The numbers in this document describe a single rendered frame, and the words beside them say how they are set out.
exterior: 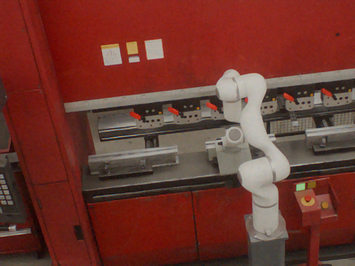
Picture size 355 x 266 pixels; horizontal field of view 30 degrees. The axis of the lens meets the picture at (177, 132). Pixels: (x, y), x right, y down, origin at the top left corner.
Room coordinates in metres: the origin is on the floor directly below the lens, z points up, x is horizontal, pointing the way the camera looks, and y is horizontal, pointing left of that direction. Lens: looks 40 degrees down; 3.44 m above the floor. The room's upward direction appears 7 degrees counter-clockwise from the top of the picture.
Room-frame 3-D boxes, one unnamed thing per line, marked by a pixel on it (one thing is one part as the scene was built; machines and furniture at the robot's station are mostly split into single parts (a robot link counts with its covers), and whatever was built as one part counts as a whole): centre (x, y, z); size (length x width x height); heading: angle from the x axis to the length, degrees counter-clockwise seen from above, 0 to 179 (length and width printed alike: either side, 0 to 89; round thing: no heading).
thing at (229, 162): (2.66, -0.28, 1.00); 0.26 x 0.18 x 0.01; 0
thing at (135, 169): (2.76, 0.32, 0.89); 0.30 x 0.05 x 0.03; 90
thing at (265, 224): (2.14, -0.36, 1.09); 0.19 x 0.19 x 0.18
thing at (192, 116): (2.81, -0.06, 1.26); 0.15 x 0.09 x 0.17; 90
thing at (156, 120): (2.81, 0.14, 1.26); 0.15 x 0.09 x 0.17; 90
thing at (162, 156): (2.81, 0.27, 0.92); 0.50 x 0.06 x 0.10; 90
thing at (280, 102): (2.97, -0.66, 1.01); 0.26 x 0.12 x 0.05; 0
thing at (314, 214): (2.49, -0.69, 0.75); 0.20 x 0.16 x 0.18; 95
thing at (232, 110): (2.57, -0.31, 1.32); 0.16 x 0.09 x 0.30; 90
